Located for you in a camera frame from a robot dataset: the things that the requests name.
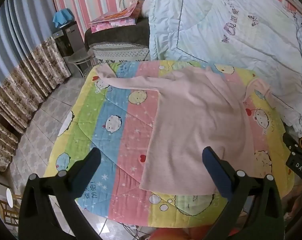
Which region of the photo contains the light blue embroidered comforter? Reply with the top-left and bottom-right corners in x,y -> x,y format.
149,0 -> 302,137

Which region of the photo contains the dark brown blanket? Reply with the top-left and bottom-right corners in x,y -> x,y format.
84,18 -> 150,50

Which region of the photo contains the blue cloth on cabinet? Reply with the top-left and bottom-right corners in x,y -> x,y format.
52,8 -> 74,28

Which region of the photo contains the round glass side table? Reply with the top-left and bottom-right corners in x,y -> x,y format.
67,48 -> 95,79

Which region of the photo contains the floral brown curtain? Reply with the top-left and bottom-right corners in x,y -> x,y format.
0,0 -> 71,172

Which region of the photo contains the pink knit sweater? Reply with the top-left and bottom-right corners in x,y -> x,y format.
96,64 -> 269,196

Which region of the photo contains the black bedside cabinet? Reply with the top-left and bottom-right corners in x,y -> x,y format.
52,21 -> 84,57

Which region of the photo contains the colourful cartoon striped quilt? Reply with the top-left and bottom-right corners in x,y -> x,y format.
44,61 -> 294,228

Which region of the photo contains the dotted striped folded bedding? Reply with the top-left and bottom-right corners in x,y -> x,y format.
89,42 -> 150,63

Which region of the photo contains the pink floral gift bag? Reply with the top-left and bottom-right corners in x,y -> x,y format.
89,0 -> 141,33

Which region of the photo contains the wooden stool with white seat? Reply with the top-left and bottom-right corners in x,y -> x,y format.
0,188 -> 23,228

